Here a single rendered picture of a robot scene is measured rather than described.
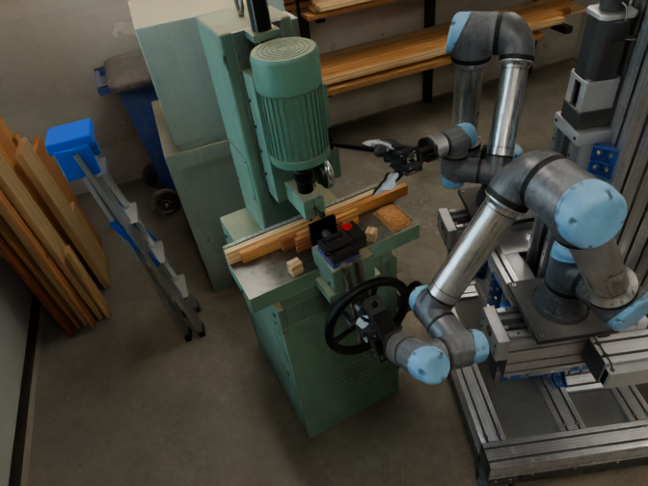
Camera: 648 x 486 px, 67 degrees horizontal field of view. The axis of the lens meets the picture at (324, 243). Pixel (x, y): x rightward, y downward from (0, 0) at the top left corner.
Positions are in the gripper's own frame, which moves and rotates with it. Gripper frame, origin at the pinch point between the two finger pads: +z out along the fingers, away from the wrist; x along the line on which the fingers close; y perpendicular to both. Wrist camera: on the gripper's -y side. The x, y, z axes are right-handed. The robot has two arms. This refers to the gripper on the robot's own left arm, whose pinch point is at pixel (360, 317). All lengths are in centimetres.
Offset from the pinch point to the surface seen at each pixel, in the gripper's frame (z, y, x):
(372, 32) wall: 229, -103, 159
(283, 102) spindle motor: 4, -59, 1
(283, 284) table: 20.8, -11.4, -12.6
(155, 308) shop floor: 162, 11, -57
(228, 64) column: 24, -75, -4
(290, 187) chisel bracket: 30.6, -36.4, 2.6
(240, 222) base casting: 69, -27, -10
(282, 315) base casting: 26.8, -0.7, -15.2
